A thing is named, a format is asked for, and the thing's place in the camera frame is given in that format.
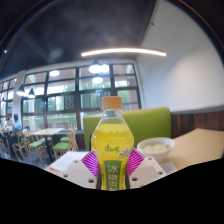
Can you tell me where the group of green-seated wooden chairs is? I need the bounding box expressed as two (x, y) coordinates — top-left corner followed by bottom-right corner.
(0, 128), (79, 162)

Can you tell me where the white ceramic bowl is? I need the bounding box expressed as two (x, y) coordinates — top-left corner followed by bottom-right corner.
(136, 136), (176, 164)

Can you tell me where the group of pendant lamps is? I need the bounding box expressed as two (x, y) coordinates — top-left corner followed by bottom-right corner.
(16, 59), (106, 99)

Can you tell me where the pale printed card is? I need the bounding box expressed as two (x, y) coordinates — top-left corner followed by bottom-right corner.
(161, 161), (178, 175)

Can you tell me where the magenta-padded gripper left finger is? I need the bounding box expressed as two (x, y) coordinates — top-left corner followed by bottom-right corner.
(62, 149), (101, 190)

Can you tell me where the person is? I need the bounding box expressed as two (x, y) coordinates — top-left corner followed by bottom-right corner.
(8, 113), (23, 151)
(1, 117), (13, 134)

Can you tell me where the yellow drink bottle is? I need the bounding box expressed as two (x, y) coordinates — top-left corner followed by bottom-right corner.
(90, 96), (135, 191)

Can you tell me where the green upholstered bench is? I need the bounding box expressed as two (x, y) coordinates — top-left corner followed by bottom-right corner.
(82, 106), (173, 152)

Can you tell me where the wooden dining table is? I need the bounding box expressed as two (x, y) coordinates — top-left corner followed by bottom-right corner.
(30, 127), (65, 161)

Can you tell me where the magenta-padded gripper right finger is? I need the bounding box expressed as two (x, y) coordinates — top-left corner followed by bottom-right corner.
(126, 148), (168, 190)

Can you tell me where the curved linear ceiling light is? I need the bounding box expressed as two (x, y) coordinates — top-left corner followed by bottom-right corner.
(80, 47), (167, 58)

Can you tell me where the black-framed window wall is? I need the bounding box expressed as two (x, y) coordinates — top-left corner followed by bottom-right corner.
(0, 63), (143, 133)

